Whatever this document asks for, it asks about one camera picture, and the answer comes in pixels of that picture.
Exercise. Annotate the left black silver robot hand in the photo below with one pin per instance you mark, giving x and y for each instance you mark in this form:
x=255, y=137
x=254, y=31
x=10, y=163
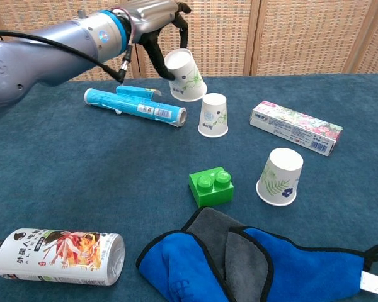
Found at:
x=151, y=15

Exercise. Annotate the white floral paper cup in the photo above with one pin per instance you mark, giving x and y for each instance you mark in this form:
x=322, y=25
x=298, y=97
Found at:
x=187, y=78
x=213, y=116
x=280, y=179

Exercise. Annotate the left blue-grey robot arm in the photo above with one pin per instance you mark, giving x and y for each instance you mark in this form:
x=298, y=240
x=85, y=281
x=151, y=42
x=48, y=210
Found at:
x=56, y=53

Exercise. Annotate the blue plastic wrap roll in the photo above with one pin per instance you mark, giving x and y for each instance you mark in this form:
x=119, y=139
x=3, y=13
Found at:
x=135, y=106

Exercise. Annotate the woven bamboo folding screen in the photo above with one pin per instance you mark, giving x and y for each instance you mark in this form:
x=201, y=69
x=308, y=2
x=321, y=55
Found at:
x=302, y=34

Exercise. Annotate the blue felt table cover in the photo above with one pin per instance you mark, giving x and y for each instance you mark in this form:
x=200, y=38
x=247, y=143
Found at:
x=82, y=176

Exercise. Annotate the floral toothpaste box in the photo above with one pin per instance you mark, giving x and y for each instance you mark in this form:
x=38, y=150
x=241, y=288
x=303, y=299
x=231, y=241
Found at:
x=296, y=127

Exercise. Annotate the green toy building block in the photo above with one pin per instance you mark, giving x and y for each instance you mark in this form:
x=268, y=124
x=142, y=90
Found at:
x=212, y=190

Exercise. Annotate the blue and grey cloth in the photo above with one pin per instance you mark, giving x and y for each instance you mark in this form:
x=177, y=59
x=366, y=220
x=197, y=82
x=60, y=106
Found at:
x=182, y=267

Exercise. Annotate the white labelled drink bottle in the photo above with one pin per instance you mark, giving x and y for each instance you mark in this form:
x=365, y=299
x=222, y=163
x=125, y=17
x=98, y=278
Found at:
x=60, y=256

